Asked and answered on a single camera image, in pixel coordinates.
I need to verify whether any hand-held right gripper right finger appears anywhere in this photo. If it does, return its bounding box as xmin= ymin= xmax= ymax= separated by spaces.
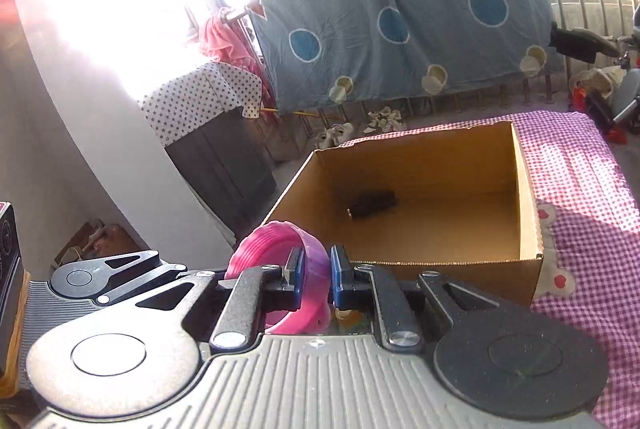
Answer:
xmin=329 ymin=245 xmax=482 ymax=352

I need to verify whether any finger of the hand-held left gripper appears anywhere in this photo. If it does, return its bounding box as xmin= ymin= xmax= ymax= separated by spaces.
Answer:
xmin=98 ymin=250 xmax=189 ymax=306

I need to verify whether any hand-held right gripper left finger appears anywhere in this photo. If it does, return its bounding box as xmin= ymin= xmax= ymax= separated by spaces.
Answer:
xmin=136 ymin=248 xmax=307 ymax=352

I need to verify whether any pink plastic cup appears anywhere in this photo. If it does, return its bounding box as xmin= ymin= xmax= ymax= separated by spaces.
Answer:
xmin=224 ymin=221 xmax=332 ymax=336

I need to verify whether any black cylindrical object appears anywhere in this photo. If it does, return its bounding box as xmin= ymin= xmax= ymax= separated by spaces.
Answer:
xmin=348 ymin=191 xmax=399 ymax=221

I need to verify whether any brown cardboard box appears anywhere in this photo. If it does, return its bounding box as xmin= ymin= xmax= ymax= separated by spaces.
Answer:
xmin=260 ymin=121 xmax=545 ymax=308

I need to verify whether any dark wooden cabinet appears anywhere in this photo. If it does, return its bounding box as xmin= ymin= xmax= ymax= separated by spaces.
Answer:
xmin=164 ymin=108 xmax=279 ymax=236

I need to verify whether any white star-dotted cloth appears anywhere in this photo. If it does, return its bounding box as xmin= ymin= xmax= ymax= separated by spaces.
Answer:
xmin=139 ymin=61 xmax=264 ymax=146

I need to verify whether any pink hanging garment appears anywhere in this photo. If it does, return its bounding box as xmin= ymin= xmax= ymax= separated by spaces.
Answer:
xmin=198 ymin=8 xmax=273 ymax=111

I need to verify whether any blue blanket with circles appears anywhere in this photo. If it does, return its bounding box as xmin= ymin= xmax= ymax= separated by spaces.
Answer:
xmin=249 ymin=0 xmax=567 ymax=113

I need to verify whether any pink checked blanket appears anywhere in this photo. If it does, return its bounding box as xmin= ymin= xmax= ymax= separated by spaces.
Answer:
xmin=350 ymin=110 xmax=640 ymax=429

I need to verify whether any black cushioned seat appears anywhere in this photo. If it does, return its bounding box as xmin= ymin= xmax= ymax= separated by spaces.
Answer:
xmin=549 ymin=22 xmax=620 ymax=65

